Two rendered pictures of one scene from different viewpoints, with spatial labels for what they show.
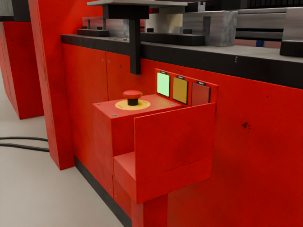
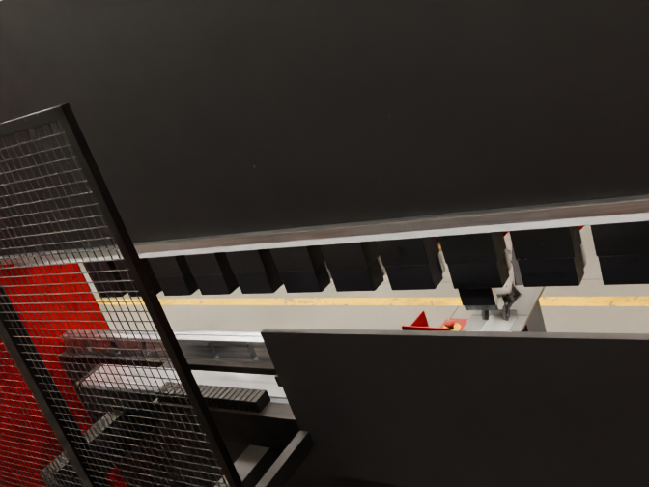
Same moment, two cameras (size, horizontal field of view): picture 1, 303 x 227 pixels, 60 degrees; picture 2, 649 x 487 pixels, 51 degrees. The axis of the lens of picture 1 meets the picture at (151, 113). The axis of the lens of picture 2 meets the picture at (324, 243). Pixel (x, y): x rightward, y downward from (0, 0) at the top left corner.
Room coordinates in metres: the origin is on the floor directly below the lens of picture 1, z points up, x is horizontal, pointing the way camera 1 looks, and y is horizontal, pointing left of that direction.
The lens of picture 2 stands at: (2.53, -0.92, 2.05)
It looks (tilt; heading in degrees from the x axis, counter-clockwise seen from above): 20 degrees down; 163
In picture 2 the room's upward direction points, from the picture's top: 19 degrees counter-clockwise
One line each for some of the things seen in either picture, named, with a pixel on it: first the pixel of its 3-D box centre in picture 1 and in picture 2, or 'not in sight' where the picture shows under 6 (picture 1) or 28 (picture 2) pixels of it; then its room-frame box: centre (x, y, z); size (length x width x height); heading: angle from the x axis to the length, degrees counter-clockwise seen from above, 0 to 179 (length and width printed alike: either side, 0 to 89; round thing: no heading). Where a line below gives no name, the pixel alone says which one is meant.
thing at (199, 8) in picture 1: (180, 8); not in sight; (0.95, -0.10, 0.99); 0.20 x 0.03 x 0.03; 35
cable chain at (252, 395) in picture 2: not in sight; (210, 395); (0.58, -0.84, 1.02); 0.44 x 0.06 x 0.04; 35
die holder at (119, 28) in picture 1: (105, 26); not in sight; (1.43, 0.24, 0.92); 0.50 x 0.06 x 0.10; 35
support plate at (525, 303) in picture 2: (137, 4); (504, 308); (0.90, 0.05, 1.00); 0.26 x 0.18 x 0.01; 125
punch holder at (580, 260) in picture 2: not in sight; (549, 250); (1.17, 0.05, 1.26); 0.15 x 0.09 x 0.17; 35
